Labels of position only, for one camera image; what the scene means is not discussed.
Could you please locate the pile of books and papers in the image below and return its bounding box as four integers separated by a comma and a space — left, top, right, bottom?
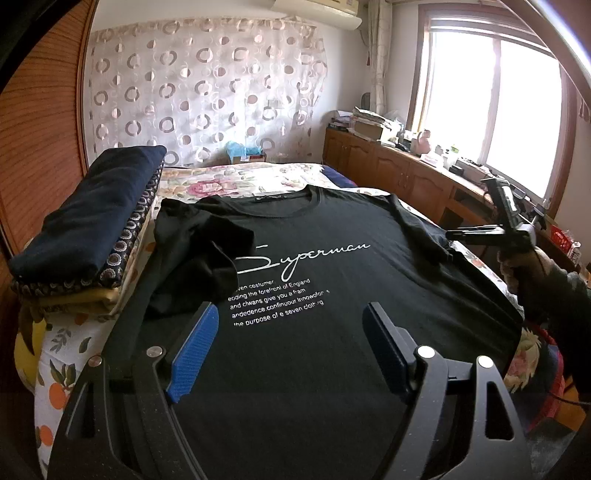
330, 106, 407, 143

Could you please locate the yellow pillow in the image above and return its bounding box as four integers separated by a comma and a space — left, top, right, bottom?
14, 318, 48, 386

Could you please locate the long wooden cabinet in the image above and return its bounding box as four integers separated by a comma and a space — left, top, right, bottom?
323, 127, 583, 273

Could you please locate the orange fruit print bed sheet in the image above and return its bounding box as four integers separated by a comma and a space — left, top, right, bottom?
14, 222, 555, 480

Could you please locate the person's right hand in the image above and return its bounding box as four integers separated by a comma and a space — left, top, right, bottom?
496, 247, 552, 321

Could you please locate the brown wooden wardrobe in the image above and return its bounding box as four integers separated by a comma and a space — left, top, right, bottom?
0, 0, 100, 287

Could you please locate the wooden frame window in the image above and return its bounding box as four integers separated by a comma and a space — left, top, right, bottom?
406, 4, 583, 217

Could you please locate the dark blue pillow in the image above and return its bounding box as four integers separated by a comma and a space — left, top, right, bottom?
322, 166, 362, 188

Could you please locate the red box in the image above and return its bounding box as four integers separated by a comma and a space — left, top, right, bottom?
550, 225, 583, 260

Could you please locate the blue plastic bag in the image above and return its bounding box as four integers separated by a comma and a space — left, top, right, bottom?
225, 141, 265, 162

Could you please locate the red and blue cloth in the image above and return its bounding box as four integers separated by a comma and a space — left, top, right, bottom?
519, 323, 571, 416

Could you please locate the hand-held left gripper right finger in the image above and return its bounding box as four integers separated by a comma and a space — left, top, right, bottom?
361, 301, 546, 480

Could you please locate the folded dark patterned cloth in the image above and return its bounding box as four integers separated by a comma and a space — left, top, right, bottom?
11, 171, 163, 302

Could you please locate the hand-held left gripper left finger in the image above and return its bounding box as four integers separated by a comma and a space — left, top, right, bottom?
46, 300, 221, 480

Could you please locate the sheer circle pattern curtain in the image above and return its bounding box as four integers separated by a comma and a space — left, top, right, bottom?
88, 18, 331, 169

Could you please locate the folded navy cloth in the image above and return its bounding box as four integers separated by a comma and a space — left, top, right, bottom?
9, 145, 168, 282

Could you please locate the black printed t-shirt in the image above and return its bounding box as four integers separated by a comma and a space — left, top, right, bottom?
99, 185, 525, 480

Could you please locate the pink floral quilt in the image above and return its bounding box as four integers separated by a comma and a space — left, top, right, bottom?
159, 161, 361, 206

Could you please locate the floral window drape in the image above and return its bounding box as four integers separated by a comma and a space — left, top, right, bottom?
365, 0, 394, 116

